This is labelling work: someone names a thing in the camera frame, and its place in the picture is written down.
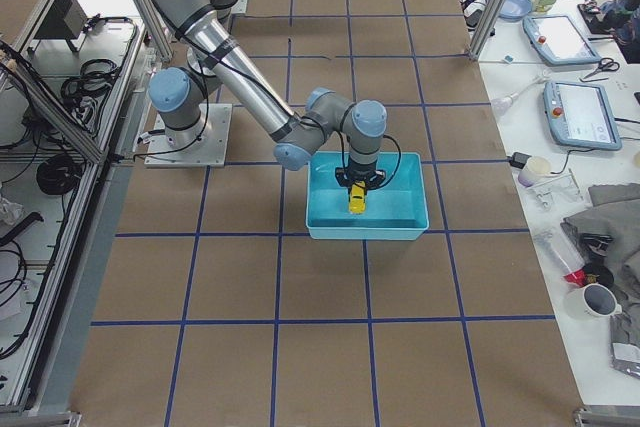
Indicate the upper teach pendant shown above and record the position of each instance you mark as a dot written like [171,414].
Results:
[558,42]

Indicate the black power adapter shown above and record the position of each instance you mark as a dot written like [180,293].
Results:
[518,160]

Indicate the purple white cup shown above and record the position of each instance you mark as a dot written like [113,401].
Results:
[534,170]

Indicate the teach pendant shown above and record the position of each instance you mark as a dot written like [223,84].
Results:
[580,115]
[558,42]

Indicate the grey cloth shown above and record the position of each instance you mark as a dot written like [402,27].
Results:
[614,213]

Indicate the white mug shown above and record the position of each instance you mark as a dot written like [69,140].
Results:
[590,302]

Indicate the yellow toy beetle car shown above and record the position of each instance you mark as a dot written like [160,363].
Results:
[357,198]

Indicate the lower teach pendant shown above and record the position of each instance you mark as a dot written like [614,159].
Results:
[580,115]

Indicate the teal plastic bin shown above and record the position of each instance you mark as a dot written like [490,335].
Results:
[397,211]

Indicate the black handled scissors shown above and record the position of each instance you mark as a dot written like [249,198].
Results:
[606,64]

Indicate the red black small container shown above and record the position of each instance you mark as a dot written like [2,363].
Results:
[591,273]

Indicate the grey foil pouch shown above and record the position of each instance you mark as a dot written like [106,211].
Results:
[624,333]

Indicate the blue plastic bowl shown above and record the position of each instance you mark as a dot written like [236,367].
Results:
[515,10]

